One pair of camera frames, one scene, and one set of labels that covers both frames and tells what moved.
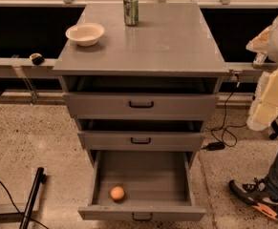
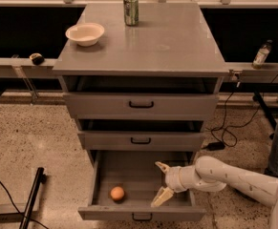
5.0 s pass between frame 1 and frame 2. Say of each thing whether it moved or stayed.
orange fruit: stayed
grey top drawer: stayed
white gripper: moved
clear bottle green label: stayed
